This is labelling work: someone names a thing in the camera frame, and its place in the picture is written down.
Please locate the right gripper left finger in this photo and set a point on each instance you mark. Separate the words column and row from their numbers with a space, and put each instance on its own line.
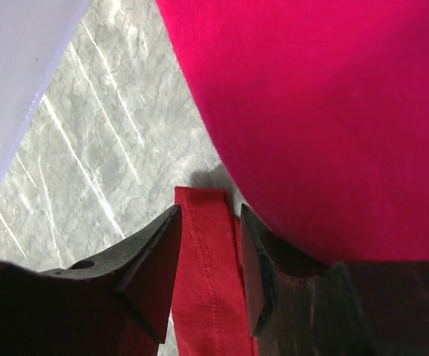
column 116, row 302

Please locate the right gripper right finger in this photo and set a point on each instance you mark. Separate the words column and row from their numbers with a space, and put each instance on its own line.
column 298, row 305

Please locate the dark red t shirt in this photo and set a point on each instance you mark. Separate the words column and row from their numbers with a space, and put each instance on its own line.
column 194, row 279

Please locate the folded pink t shirt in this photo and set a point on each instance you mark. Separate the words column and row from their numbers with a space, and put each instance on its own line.
column 320, row 113

